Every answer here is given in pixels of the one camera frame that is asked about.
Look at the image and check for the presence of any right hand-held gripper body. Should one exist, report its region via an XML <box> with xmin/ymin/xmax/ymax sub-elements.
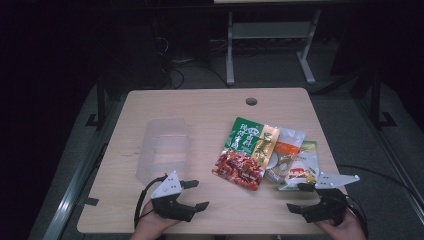
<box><xmin>299</xmin><ymin>171</ymin><xmax>361</xmax><ymax>226</ymax></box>

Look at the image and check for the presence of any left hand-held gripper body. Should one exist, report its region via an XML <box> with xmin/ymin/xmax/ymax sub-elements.
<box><xmin>150</xmin><ymin>170</ymin><xmax>197</xmax><ymax>223</ymax></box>

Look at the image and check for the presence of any white and green snack packet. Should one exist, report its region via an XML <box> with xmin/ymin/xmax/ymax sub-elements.
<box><xmin>278</xmin><ymin>140</ymin><xmax>320</xmax><ymax>192</ymax></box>

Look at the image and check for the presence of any clear packet with orange label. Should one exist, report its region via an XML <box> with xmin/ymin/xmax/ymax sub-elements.
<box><xmin>264</xmin><ymin>127</ymin><xmax>307</xmax><ymax>184</ymax></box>

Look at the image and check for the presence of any clear plastic container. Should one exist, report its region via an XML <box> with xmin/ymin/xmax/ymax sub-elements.
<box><xmin>134</xmin><ymin>117</ymin><xmax>192</xmax><ymax>185</ymax></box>

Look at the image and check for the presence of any green and red seasoning packet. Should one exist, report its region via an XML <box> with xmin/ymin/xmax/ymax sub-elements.
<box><xmin>211</xmin><ymin>116</ymin><xmax>281</xmax><ymax>192</ymax></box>

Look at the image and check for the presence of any person's right hand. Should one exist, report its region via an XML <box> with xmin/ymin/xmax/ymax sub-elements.
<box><xmin>314</xmin><ymin>209</ymin><xmax>368</xmax><ymax>240</ymax></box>

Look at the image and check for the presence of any person's left hand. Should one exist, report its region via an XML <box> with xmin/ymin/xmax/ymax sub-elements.
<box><xmin>129</xmin><ymin>201</ymin><xmax>181</xmax><ymax>240</ymax></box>

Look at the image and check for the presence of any black table edge clip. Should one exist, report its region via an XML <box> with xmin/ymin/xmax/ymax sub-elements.
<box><xmin>77</xmin><ymin>196</ymin><xmax>100</xmax><ymax>207</ymax></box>

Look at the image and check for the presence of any black metal stand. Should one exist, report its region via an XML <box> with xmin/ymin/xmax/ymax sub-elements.
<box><xmin>349</xmin><ymin>68</ymin><xmax>398</xmax><ymax>130</ymax></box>
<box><xmin>85</xmin><ymin>75</ymin><xmax>116</xmax><ymax>131</ymax></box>

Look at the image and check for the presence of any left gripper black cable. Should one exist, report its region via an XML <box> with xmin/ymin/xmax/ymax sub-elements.
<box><xmin>133</xmin><ymin>174</ymin><xmax>168</xmax><ymax>230</ymax></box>

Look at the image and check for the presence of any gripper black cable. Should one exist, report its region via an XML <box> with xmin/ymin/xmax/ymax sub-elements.
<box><xmin>336</xmin><ymin>164</ymin><xmax>424</xmax><ymax>238</ymax></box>
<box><xmin>133</xmin><ymin>174</ymin><xmax>168</xmax><ymax>230</ymax></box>

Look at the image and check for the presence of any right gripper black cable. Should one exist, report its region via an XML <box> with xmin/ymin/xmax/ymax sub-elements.
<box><xmin>336</xmin><ymin>164</ymin><xmax>424</xmax><ymax>238</ymax></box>

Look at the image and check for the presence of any aluminium floor rail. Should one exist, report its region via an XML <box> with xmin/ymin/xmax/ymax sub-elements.
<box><xmin>42</xmin><ymin>93</ymin><xmax>130</xmax><ymax>240</ymax></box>
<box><xmin>353</xmin><ymin>99</ymin><xmax>424</xmax><ymax>215</ymax></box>

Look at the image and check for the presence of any bundle of floor cables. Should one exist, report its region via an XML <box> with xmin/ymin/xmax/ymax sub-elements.
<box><xmin>151</xmin><ymin>33</ymin><xmax>232</xmax><ymax>90</ymax></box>

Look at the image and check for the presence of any white metal desk frame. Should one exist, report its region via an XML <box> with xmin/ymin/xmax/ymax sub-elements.
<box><xmin>213</xmin><ymin>0</ymin><xmax>323</xmax><ymax>86</ymax></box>

